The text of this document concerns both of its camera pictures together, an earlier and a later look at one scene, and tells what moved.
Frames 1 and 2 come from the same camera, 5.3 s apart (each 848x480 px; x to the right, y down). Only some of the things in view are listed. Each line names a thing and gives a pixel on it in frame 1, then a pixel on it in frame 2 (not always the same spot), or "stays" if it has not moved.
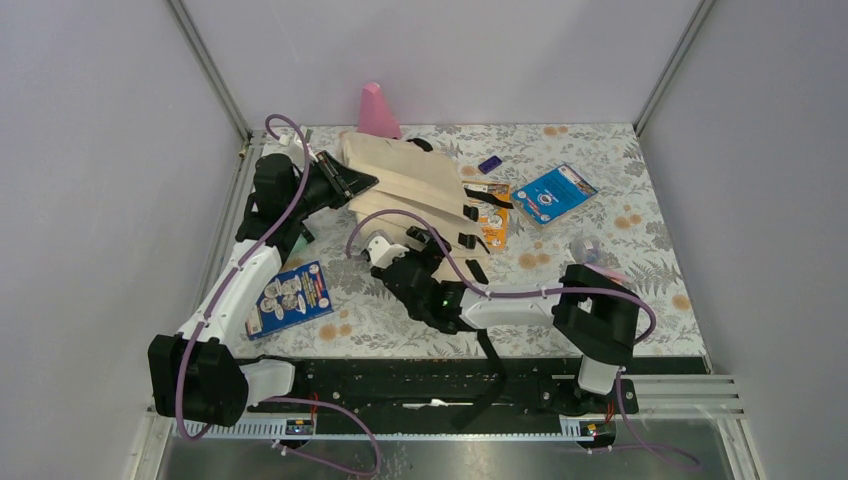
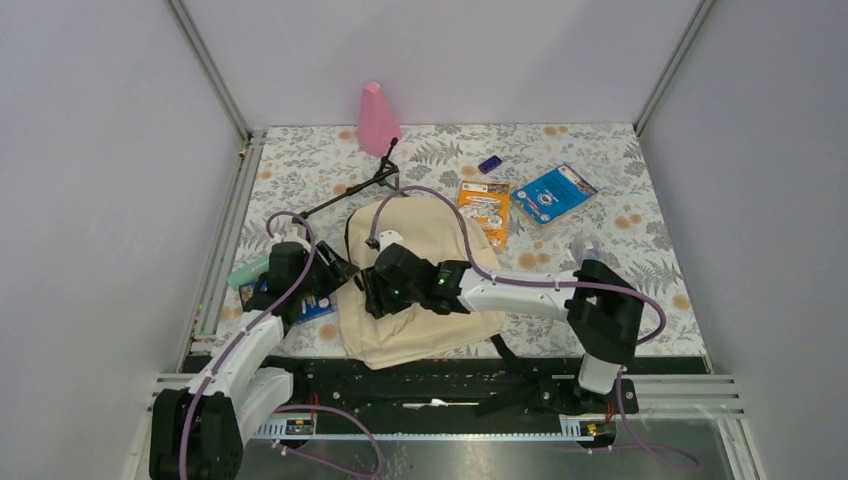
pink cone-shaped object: [376, 115] stays
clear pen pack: [586, 250] stays
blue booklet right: [553, 193] stays
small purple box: [489, 164] stays
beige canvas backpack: [416, 189] to [441, 232]
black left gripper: [343, 181] to [335, 270]
